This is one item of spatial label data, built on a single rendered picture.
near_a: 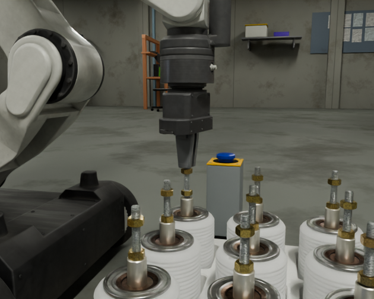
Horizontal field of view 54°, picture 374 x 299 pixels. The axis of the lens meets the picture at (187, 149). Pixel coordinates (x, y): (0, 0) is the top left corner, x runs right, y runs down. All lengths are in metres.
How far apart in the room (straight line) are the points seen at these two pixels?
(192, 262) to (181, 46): 0.31
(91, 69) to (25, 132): 0.18
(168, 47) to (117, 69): 10.07
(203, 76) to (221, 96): 9.25
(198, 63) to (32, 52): 0.32
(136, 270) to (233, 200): 0.39
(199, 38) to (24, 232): 0.46
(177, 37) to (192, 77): 0.06
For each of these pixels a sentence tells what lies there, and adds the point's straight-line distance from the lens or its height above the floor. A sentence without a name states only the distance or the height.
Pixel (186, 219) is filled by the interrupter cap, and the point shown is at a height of 0.25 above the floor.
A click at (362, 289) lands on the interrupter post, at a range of 0.41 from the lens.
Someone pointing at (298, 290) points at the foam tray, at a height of 0.18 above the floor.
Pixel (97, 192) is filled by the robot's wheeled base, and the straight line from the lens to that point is 0.97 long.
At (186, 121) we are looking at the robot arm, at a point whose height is 0.42.
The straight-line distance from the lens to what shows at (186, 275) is 0.52.
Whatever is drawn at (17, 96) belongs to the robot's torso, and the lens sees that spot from 0.76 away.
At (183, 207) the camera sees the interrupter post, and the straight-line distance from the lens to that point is 0.64.
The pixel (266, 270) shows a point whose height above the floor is 0.24.
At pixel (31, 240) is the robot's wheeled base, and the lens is 0.75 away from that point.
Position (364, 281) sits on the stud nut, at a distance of 0.41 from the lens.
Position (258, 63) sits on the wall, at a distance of 9.76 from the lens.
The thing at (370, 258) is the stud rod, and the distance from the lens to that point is 0.40.
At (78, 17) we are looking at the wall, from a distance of 11.32.
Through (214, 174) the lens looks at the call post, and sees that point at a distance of 0.76.
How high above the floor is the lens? 0.47
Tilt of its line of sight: 9 degrees down
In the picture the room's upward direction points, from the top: straight up
